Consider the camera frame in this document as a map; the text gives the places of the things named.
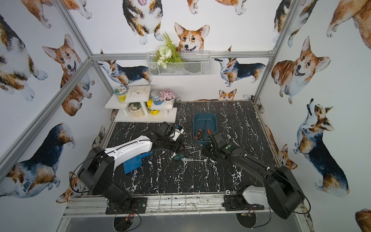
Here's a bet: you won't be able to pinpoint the white wire wall basket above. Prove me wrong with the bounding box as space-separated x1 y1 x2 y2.
146 52 212 76

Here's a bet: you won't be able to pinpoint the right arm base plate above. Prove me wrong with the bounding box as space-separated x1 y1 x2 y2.
222 195 265 211

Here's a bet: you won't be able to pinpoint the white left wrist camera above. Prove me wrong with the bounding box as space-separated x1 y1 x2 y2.
173 126 184 141

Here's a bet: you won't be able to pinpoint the cream bumpy cup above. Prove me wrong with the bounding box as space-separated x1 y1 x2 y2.
129 102 145 118

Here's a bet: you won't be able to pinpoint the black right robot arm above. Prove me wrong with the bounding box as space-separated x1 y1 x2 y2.
204 132 305 219

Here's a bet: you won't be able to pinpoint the artificial green white flowers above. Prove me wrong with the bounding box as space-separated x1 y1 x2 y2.
153 32 184 69

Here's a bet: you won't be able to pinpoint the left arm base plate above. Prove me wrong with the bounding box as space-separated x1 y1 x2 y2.
105 197 148 215

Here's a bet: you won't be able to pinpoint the green lid yellow jar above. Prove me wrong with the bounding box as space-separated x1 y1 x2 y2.
114 86 128 103

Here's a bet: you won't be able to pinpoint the blue dustpan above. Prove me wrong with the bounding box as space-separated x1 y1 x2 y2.
123 151 153 174

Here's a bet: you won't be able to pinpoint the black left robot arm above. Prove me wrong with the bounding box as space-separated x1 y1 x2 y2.
77 122 185 208

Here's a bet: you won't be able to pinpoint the clear handle screwdriver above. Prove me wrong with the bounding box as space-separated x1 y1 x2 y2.
181 158 207 162

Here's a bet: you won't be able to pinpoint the blue white can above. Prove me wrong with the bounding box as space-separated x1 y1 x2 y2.
151 90 162 105

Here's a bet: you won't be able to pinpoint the teal plastic storage box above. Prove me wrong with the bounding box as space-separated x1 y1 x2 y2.
193 113 218 145

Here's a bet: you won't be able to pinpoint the pink flowers white pot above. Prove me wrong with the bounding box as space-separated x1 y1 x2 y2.
160 88 177 105

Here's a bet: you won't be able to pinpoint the white tiered shelf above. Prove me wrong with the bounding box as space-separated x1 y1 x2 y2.
105 85 177 123

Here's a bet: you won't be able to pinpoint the yellow can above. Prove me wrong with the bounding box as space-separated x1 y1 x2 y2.
146 99 159 115

